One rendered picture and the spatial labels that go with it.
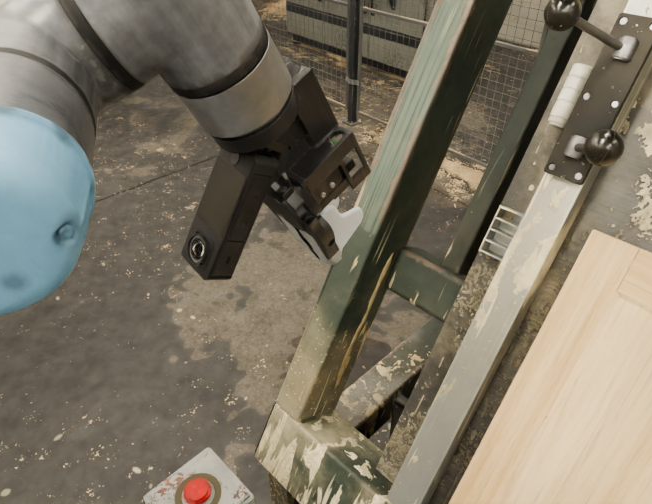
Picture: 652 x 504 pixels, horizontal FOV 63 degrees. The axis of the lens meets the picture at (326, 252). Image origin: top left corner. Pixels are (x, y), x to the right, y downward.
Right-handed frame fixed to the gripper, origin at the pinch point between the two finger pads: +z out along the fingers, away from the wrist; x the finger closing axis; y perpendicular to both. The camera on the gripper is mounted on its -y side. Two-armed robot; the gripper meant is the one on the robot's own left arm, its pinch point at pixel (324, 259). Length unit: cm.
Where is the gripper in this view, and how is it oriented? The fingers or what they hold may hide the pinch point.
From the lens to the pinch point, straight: 54.8
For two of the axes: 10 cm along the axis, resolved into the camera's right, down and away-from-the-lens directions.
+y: 6.8, -7.2, 1.6
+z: 3.5, 5.1, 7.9
